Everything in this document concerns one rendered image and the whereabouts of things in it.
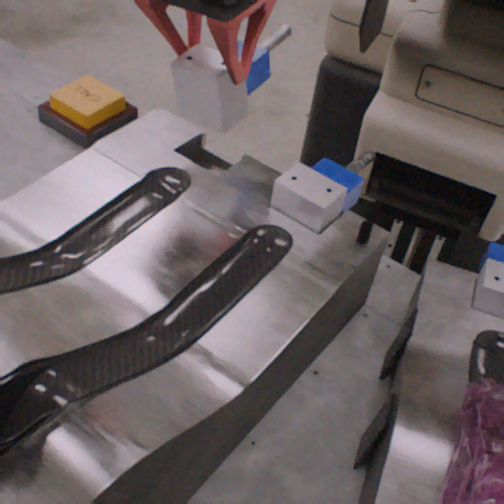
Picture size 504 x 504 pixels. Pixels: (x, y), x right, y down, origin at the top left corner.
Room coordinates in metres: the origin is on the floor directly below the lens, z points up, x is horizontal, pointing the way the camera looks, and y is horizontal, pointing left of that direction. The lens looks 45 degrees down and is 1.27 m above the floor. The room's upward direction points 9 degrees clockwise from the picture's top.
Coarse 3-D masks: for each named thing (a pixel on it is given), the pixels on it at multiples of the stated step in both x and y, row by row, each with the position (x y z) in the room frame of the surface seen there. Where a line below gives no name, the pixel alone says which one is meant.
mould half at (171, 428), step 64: (128, 128) 0.53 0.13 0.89; (192, 128) 0.54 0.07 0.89; (64, 192) 0.43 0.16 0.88; (192, 192) 0.45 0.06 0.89; (256, 192) 0.47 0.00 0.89; (0, 256) 0.34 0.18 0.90; (128, 256) 0.37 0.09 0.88; (192, 256) 0.38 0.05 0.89; (320, 256) 0.40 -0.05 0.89; (0, 320) 0.26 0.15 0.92; (64, 320) 0.28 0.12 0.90; (128, 320) 0.31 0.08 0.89; (256, 320) 0.33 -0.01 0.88; (320, 320) 0.35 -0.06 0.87; (128, 384) 0.24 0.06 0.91; (192, 384) 0.26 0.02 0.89; (256, 384) 0.28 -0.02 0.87; (64, 448) 0.18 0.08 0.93; (128, 448) 0.19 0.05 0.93; (192, 448) 0.22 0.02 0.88
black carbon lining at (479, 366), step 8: (480, 336) 0.37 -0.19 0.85; (488, 336) 0.38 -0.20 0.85; (496, 336) 0.38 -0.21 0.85; (472, 344) 0.36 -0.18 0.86; (480, 344) 0.37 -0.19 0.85; (488, 344) 0.37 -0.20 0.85; (496, 344) 0.37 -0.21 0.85; (472, 352) 0.35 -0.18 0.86; (480, 352) 0.36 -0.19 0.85; (488, 352) 0.36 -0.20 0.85; (496, 352) 0.36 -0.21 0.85; (472, 360) 0.35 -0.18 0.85; (480, 360) 0.35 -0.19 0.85; (488, 360) 0.35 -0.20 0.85; (496, 360) 0.36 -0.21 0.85; (472, 368) 0.34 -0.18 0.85; (480, 368) 0.34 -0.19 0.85; (488, 368) 0.35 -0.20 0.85; (496, 368) 0.35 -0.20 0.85; (472, 376) 0.33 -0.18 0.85; (480, 376) 0.34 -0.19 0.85; (488, 376) 0.34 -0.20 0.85; (496, 376) 0.34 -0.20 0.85
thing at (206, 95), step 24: (192, 48) 0.53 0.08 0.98; (240, 48) 0.55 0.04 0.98; (264, 48) 0.57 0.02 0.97; (192, 72) 0.49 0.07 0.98; (216, 72) 0.49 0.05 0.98; (264, 72) 0.54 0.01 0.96; (192, 96) 0.50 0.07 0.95; (216, 96) 0.48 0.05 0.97; (240, 96) 0.51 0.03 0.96; (192, 120) 0.50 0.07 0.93; (216, 120) 0.49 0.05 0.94; (240, 120) 0.50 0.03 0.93
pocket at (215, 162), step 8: (200, 136) 0.54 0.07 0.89; (184, 144) 0.52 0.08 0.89; (192, 144) 0.53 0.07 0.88; (200, 144) 0.54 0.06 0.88; (176, 152) 0.51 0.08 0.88; (184, 152) 0.52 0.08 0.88; (192, 152) 0.53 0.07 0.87; (200, 152) 0.54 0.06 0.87; (208, 152) 0.53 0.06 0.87; (216, 152) 0.53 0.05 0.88; (192, 160) 0.53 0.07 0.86; (200, 160) 0.53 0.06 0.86; (208, 160) 0.53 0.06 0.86; (216, 160) 0.53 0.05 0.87; (224, 160) 0.52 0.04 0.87; (232, 160) 0.52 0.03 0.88; (208, 168) 0.52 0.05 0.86; (216, 168) 0.52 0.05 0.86; (224, 168) 0.52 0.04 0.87
